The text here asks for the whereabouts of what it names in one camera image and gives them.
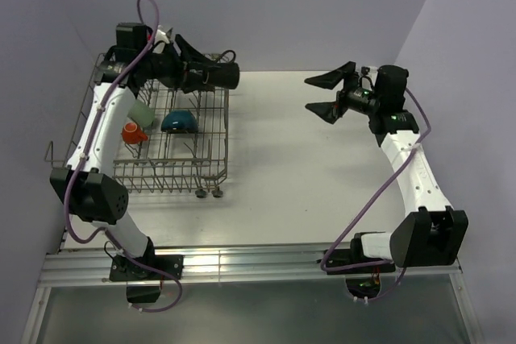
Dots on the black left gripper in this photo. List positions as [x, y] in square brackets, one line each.
[188, 54]

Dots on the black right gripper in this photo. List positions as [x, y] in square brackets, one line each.
[330, 111]

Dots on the dark brown mug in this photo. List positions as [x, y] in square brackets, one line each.
[221, 70]

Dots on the dark bowl tan inside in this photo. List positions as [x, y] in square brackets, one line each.
[179, 122]

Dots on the pale green cup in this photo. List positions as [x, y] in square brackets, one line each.
[141, 114]

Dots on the small red orange cup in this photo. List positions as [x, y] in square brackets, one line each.
[132, 134]

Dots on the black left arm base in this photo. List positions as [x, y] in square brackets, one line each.
[123, 270]

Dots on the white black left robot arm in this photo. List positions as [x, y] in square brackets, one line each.
[94, 202]

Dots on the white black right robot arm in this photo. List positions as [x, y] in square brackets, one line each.
[432, 231]

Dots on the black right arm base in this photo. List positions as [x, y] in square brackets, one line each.
[350, 261]

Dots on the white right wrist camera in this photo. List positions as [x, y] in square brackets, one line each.
[368, 71]

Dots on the grey wire dish rack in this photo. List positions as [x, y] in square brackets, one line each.
[176, 163]

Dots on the aluminium mounting rail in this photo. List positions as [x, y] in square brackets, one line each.
[200, 265]

